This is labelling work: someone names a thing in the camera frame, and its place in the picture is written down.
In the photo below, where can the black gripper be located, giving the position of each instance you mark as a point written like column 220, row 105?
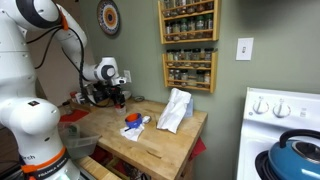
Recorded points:
column 118, row 91

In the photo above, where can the red lunch box lid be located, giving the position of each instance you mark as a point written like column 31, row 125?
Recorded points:
column 118, row 107

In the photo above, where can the clear plastic lunch box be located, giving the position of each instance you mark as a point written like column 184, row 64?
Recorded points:
column 124, row 108
column 120, row 113

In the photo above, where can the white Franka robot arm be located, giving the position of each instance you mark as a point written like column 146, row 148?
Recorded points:
column 30, row 116

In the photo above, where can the wooden tray box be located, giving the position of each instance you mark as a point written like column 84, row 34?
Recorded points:
column 83, row 107

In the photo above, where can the orange plastic cup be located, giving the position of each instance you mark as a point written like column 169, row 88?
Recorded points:
column 133, row 117

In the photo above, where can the blue plastic bowl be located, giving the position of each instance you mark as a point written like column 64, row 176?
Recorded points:
column 133, row 125

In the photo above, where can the small white scoop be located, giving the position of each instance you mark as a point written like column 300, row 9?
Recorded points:
column 146, row 119

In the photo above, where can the blue and white towel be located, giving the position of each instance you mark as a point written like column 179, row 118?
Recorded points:
column 131, row 134

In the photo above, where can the white plastic bottle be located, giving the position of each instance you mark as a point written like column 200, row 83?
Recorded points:
column 79, row 98

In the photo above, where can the red capped bottle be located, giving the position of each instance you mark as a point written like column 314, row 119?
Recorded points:
column 73, row 96

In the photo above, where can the red silicone mat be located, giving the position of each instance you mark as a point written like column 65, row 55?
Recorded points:
column 75, row 115

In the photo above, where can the small glass jar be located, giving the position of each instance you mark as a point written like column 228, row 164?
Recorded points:
column 67, row 108

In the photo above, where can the white crumpled cloth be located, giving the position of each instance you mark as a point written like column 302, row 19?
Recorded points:
column 173, row 113

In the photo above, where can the glass spice jar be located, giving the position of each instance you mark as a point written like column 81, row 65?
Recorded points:
column 178, row 55
column 170, row 55
column 176, row 26
column 190, row 6
column 177, row 75
column 187, row 54
column 169, row 28
column 200, row 5
column 191, row 24
column 181, row 6
column 207, row 77
column 200, row 76
column 208, row 54
column 208, row 21
column 200, row 22
column 171, row 75
column 196, row 54
column 209, row 4
column 184, row 75
column 167, row 8
column 184, row 25

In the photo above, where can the clear plastic storage bin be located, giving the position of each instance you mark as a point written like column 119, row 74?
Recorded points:
column 80, row 143

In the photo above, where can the light wooden bench board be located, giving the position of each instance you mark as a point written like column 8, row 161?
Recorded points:
column 96, row 168

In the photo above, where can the red hanging cloth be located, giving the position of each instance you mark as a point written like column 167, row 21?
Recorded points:
column 198, row 148

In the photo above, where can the wooden spice rack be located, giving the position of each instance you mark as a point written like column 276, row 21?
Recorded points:
column 216, row 20
column 213, row 73

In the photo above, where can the white kitchen stove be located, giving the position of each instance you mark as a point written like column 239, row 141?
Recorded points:
column 253, row 140

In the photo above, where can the white stove knob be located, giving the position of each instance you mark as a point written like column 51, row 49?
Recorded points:
column 261, row 106
column 281, row 109

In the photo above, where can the black stove burner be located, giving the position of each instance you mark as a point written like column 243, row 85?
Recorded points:
column 263, row 165

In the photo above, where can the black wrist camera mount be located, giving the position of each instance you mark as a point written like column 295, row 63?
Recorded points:
column 100, row 95

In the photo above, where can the white wall outlet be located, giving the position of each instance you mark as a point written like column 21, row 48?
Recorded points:
column 128, row 76

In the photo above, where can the decorative patterned wall plate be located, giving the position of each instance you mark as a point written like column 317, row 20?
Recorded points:
column 108, row 16

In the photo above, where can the white light switch plate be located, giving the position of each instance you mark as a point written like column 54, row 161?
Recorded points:
column 244, row 49

